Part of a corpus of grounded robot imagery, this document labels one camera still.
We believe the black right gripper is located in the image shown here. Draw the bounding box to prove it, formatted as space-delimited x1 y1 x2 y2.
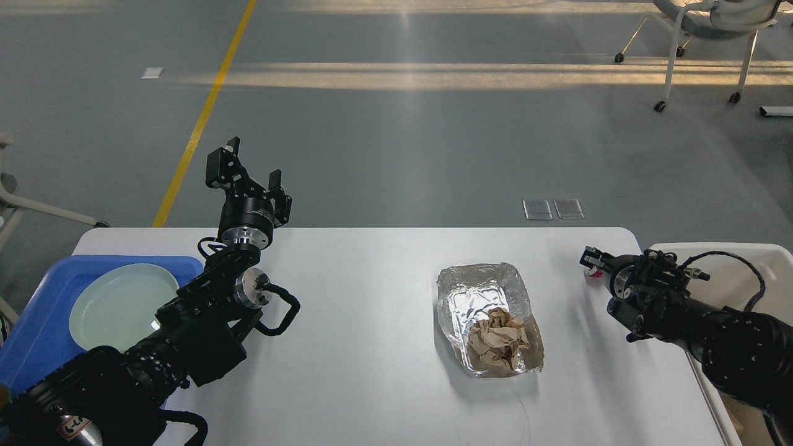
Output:
579 246 640 299

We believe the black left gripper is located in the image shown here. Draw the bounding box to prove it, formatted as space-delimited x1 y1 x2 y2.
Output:
206 138 294 250

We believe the aluminium foil tray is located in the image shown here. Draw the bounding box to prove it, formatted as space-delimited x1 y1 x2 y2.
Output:
436 263 545 378

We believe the mint green plate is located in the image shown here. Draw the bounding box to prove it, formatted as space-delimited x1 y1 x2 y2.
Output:
68 263 178 352

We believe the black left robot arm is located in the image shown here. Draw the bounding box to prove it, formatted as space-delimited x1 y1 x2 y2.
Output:
2 138 300 445

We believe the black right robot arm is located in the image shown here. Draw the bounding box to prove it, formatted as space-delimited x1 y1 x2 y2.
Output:
580 247 792 445

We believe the right clear floor plate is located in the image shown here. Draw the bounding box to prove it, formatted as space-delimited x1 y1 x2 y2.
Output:
553 198 585 219

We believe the clear floor plate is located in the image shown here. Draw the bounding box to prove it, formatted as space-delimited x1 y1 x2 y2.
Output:
553 198 585 219
523 199 553 221

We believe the left clear floor plate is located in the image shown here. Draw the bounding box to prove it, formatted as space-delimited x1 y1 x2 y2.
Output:
523 199 553 221

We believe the crumpled brown paper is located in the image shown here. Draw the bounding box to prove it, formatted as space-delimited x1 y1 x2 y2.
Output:
467 307 530 372

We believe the white floor tag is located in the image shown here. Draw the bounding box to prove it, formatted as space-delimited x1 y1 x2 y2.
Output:
141 67 164 80

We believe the white plastic bin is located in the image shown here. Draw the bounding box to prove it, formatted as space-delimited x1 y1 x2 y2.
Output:
651 242 792 445

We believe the white bar on floor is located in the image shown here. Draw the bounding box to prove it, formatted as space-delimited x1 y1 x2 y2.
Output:
759 105 793 118

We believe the white chair base left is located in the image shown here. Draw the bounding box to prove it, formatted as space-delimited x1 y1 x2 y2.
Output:
1 170 110 249

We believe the blue plastic tray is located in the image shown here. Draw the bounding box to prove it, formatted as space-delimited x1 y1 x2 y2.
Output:
1 256 202 396

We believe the white rolling chair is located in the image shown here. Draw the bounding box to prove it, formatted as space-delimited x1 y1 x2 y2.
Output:
614 1 782 113

